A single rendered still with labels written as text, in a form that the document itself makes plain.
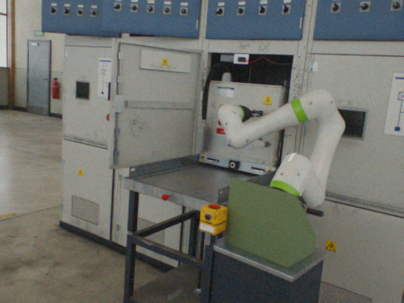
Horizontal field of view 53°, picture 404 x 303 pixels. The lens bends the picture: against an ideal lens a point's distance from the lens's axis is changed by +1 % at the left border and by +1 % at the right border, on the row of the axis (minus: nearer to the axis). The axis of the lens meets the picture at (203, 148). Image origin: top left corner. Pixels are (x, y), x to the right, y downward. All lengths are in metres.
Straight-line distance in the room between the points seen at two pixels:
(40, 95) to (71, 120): 9.31
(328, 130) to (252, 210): 0.62
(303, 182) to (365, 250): 0.79
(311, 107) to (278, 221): 0.63
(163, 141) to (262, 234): 1.20
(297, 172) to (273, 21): 1.06
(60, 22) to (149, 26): 0.86
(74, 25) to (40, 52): 9.54
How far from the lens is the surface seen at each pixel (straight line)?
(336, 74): 2.25
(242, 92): 2.44
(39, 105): 12.88
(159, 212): 2.95
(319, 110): 1.92
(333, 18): 2.29
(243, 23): 2.50
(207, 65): 2.64
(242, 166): 2.46
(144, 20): 2.74
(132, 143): 2.45
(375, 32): 2.23
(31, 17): 13.31
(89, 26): 3.23
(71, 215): 3.71
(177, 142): 2.62
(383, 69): 2.20
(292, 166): 1.65
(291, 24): 2.37
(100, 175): 3.33
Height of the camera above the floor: 1.39
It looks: 10 degrees down
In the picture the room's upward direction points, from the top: 5 degrees clockwise
